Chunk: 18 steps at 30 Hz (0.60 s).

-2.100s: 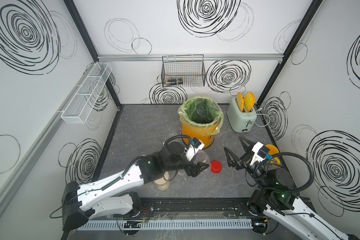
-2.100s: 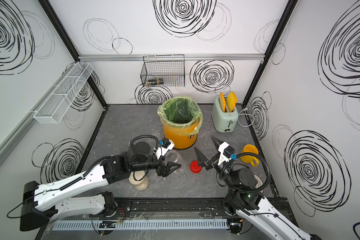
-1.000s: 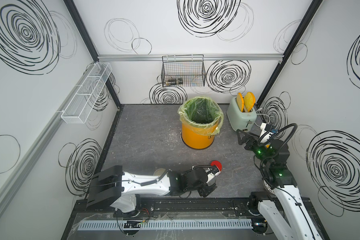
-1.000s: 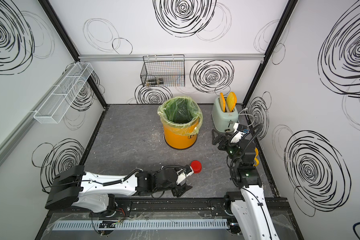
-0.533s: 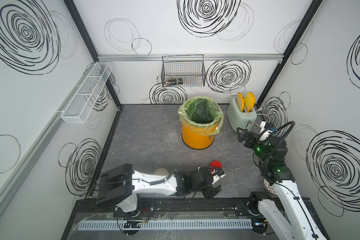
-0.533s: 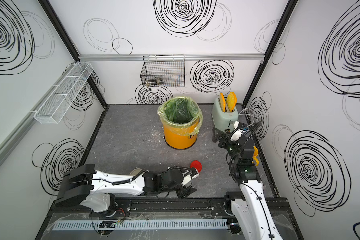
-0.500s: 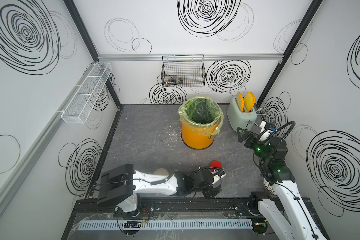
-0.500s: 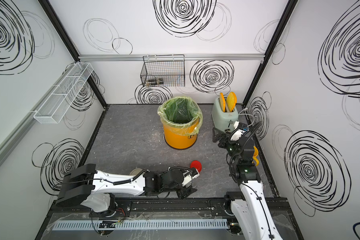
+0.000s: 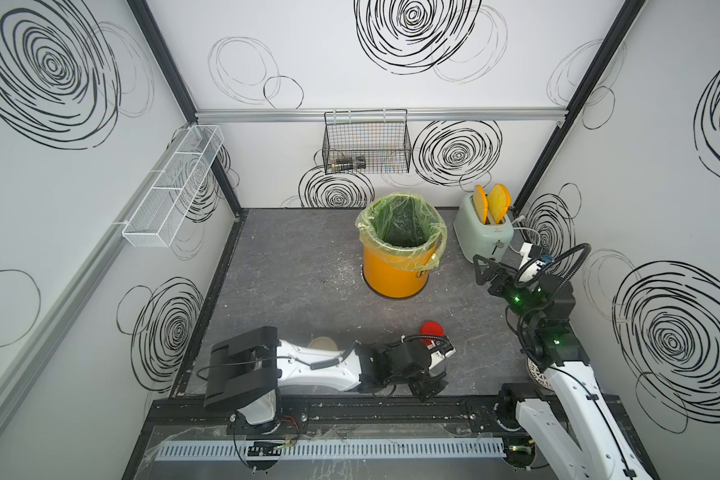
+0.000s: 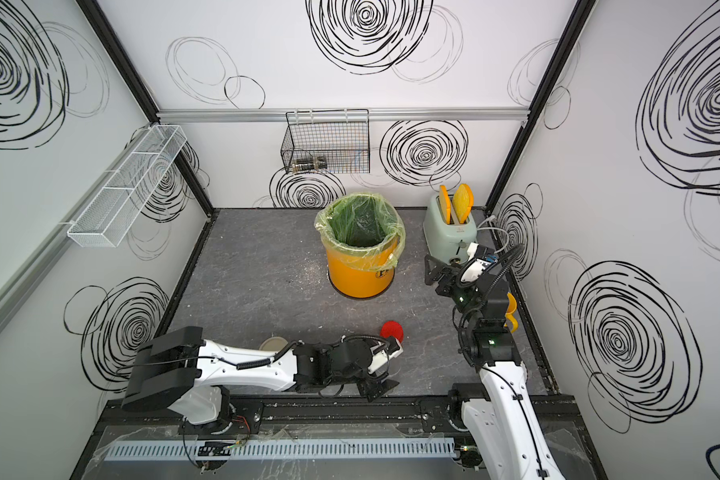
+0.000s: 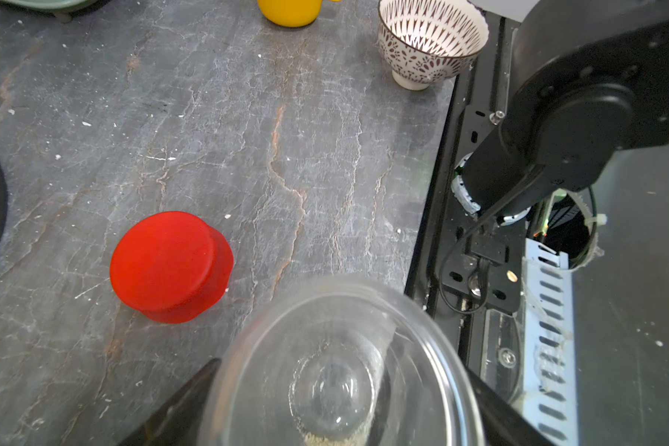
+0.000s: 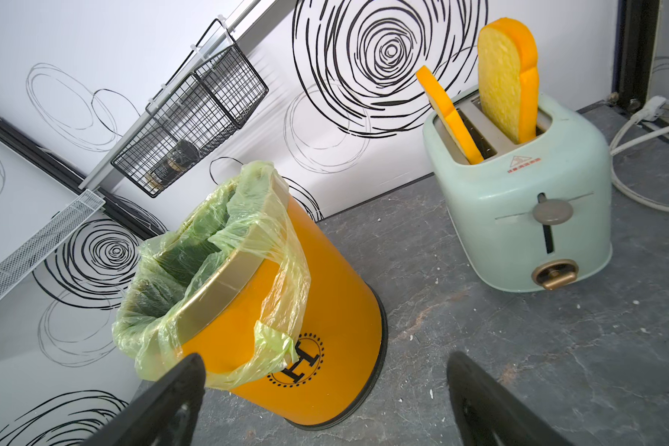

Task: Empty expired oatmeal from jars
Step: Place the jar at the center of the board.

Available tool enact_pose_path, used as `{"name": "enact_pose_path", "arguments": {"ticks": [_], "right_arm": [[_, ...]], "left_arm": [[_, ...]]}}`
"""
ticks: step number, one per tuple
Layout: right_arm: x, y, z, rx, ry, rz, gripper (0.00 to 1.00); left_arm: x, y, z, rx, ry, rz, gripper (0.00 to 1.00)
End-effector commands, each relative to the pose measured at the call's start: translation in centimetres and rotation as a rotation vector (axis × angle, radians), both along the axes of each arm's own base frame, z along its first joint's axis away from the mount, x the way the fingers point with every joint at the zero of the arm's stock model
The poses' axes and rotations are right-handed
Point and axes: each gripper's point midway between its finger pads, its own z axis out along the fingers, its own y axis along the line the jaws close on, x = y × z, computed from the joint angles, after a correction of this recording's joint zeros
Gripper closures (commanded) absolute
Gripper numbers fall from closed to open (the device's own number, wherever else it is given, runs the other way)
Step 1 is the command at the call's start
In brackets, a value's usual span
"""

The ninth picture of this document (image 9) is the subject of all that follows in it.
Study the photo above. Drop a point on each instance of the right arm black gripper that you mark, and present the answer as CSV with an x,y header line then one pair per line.
x,y
495,270

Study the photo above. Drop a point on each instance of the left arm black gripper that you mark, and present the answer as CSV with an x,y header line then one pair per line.
x,y
427,388

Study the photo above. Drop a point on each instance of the red jar lid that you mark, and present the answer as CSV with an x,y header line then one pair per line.
x,y
432,332

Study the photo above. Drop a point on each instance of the beige lidded oatmeal jar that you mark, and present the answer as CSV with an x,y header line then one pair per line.
x,y
323,343

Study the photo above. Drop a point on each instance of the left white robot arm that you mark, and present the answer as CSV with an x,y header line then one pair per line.
x,y
246,372

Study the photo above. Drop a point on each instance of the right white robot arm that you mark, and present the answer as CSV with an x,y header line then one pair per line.
x,y
591,445

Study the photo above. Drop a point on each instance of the mint green toaster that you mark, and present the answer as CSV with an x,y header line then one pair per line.
x,y
490,241

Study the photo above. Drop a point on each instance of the right yellow toast slice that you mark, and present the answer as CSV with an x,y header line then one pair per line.
x,y
499,202

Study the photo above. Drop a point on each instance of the yellow toast slice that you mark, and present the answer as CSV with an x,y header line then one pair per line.
x,y
480,204
499,202

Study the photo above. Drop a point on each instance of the left yellow toast slice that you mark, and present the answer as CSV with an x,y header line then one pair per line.
x,y
480,204

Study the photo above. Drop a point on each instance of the green plastic bin liner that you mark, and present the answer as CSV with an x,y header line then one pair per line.
x,y
405,231

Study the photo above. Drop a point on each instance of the orange trash bin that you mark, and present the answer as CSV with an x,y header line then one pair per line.
x,y
394,276

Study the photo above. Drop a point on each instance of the patterned white bowl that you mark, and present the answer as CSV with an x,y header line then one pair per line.
x,y
537,376

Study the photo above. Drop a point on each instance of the dark item in basket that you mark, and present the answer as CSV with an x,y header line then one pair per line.
x,y
348,164

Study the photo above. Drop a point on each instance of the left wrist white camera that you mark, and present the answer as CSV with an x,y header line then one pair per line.
x,y
440,350

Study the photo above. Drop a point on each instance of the white slotted cable duct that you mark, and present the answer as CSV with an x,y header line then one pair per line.
x,y
332,449

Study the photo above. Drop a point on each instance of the black wire wall basket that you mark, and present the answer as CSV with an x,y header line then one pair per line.
x,y
380,135

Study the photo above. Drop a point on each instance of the white wire wall shelf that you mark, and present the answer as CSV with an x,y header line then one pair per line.
x,y
160,214

